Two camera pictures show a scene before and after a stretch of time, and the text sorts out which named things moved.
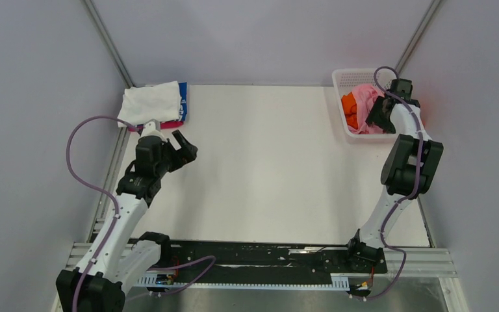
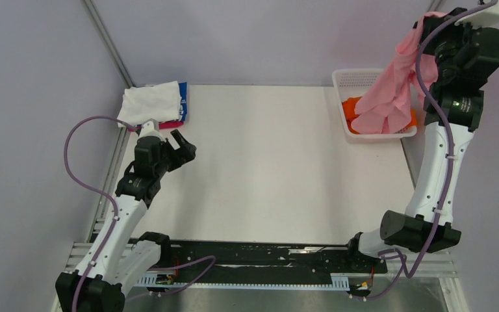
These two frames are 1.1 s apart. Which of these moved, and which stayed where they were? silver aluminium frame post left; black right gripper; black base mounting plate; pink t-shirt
Moved: pink t-shirt; black right gripper
Stayed: black base mounting plate; silver aluminium frame post left
